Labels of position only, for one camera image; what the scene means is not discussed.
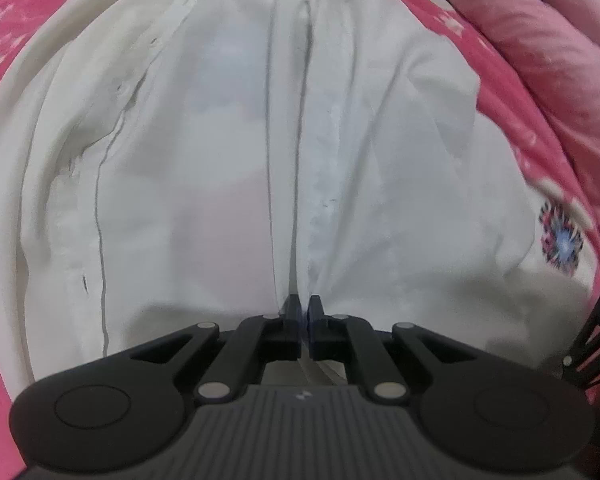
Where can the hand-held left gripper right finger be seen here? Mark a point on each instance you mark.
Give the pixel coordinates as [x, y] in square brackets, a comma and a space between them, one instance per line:
[314, 322]

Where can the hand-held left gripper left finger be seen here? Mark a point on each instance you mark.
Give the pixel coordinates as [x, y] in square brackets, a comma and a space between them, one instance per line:
[292, 322]

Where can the white garment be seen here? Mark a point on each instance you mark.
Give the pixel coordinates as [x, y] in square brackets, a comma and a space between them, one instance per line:
[205, 160]

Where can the pink quilt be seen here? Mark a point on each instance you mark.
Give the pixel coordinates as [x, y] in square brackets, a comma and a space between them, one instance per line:
[555, 50]

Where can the pink printed blanket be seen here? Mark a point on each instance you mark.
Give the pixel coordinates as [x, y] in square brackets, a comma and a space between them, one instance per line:
[10, 20]

